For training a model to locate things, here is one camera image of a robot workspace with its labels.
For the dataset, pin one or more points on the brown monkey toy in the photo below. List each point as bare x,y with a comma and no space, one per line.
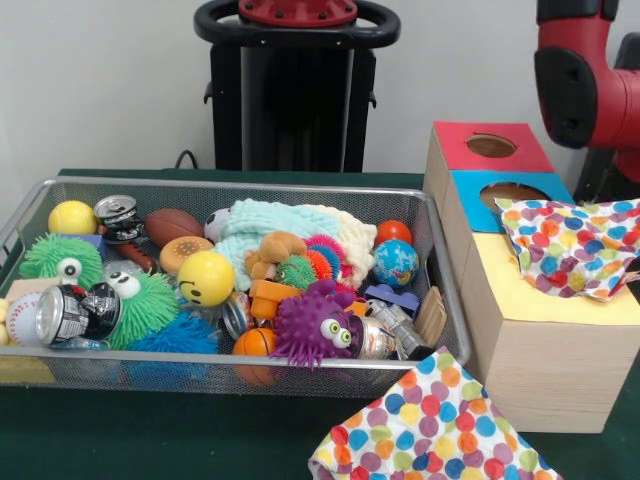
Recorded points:
270,250

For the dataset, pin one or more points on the light teal cloth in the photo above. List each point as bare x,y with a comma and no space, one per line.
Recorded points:
270,222

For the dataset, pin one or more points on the colourful patterned cloth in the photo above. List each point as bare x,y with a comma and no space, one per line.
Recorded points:
440,430
575,245

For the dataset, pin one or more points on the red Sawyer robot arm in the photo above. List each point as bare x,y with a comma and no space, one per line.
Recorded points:
590,90

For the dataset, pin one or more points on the shallow clear bin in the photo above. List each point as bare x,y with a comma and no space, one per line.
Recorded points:
440,345

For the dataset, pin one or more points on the wooden box with three holes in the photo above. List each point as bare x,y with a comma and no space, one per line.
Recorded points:
540,350

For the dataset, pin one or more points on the cream yellow cloth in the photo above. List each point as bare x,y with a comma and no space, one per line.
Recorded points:
357,240

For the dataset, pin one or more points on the blue globe ball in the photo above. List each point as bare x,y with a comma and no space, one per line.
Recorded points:
395,263

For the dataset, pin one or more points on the purple spiky monster toy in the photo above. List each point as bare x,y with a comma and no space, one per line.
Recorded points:
315,330

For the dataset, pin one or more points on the small soccer ball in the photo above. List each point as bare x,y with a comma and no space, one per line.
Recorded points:
217,225

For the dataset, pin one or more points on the yellow ball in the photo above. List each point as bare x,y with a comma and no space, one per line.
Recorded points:
72,216
207,279

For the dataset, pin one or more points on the small brown football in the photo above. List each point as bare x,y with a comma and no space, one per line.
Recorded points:
173,226

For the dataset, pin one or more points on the blue spiky ball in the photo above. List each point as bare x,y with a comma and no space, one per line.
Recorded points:
175,335

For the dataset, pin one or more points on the green spiky ball with eyes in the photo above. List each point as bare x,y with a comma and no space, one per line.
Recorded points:
145,310

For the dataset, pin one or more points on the dark green table cloth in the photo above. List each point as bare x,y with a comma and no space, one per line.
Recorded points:
150,440

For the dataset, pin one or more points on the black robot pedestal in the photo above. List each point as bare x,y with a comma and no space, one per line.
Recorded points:
290,110

